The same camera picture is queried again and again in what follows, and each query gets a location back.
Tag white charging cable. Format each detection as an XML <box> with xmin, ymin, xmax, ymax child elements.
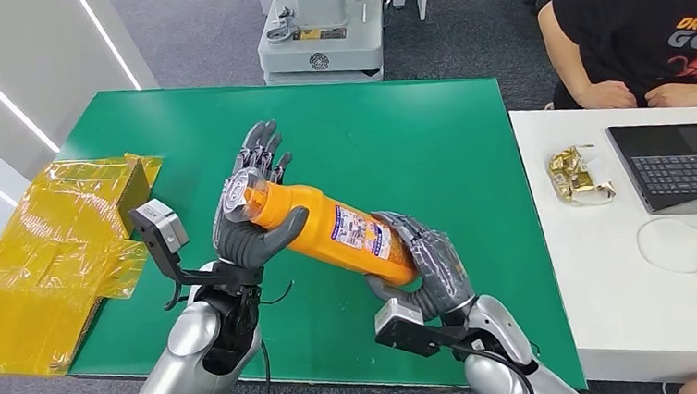
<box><xmin>633</xmin><ymin>215</ymin><xmax>697</xmax><ymax>279</ymax></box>

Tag black cable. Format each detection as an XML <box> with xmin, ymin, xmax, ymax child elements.
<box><xmin>252</xmin><ymin>339</ymin><xmax>275</xmax><ymax>394</ymax></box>
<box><xmin>448</xmin><ymin>335</ymin><xmax>536</xmax><ymax>394</ymax></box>

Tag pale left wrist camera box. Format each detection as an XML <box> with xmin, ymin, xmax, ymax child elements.
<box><xmin>128</xmin><ymin>196</ymin><xmax>192</xmax><ymax>261</ymax></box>

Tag grey column lift machine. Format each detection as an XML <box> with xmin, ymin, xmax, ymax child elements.
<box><xmin>252</xmin><ymin>0</ymin><xmax>391</xmax><ymax>92</ymax></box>

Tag yellow taped cardboard box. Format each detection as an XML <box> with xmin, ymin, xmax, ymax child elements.
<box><xmin>0</xmin><ymin>150</ymin><xmax>179</xmax><ymax>382</ymax></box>

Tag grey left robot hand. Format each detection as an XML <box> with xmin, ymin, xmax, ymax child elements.
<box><xmin>203</xmin><ymin>117</ymin><xmax>315</xmax><ymax>274</ymax></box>

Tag person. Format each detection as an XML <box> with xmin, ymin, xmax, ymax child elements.
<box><xmin>535</xmin><ymin>0</ymin><xmax>697</xmax><ymax>124</ymax></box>

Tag person's right hand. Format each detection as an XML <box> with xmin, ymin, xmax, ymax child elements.
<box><xmin>574</xmin><ymin>78</ymin><xmax>639</xmax><ymax>115</ymax></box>

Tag gold foil snack wrappers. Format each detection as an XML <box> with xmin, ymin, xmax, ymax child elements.
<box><xmin>544</xmin><ymin>142</ymin><xmax>618</xmax><ymax>210</ymax></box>

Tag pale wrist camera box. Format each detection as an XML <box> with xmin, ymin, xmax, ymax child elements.
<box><xmin>128</xmin><ymin>196</ymin><xmax>192</xmax><ymax>261</ymax></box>
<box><xmin>372</xmin><ymin>295</ymin><xmax>427</xmax><ymax>342</ymax></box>

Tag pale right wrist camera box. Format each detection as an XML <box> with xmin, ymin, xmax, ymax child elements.
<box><xmin>372</xmin><ymin>295</ymin><xmax>427</xmax><ymax>342</ymax></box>

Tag white light strip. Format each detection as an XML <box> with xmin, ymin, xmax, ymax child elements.
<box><xmin>74</xmin><ymin>0</ymin><xmax>143</xmax><ymax>96</ymax></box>
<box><xmin>0</xmin><ymin>29</ymin><xmax>62</xmax><ymax>159</ymax></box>

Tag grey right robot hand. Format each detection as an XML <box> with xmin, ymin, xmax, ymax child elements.
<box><xmin>361</xmin><ymin>203</ymin><xmax>480</xmax><ymax>328</ymax></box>

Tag person's left hand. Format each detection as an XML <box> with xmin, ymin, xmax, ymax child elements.
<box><xmin>643</xmin><ymin>80</ymin><xmax>697</xmax><ymax>112</ymax></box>

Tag orange bottle with clear cap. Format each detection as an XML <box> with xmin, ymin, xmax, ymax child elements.
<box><xmin>217</xmin><ymin>155</ymin><xmax>422</xmax><ymax>301</ymax></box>

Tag dark grey laptop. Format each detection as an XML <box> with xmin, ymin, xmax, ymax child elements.
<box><xmin>604</xmin><ymin>120</ymin><xmax>697</xmax><ymax>224</ymax></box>

